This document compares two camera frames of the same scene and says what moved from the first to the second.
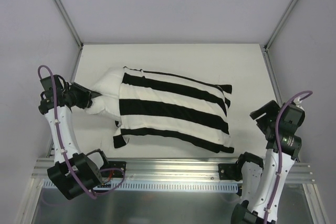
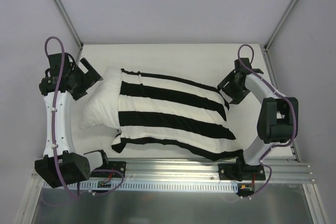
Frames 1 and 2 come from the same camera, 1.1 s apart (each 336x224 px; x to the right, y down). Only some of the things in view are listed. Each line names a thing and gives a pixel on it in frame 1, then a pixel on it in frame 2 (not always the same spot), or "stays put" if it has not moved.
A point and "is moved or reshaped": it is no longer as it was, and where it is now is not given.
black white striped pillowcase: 157,106 stays put
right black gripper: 261,112 to 231,89
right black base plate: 230,171 stays put
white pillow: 108,85 is moved or reshaped
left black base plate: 113,173 stays put
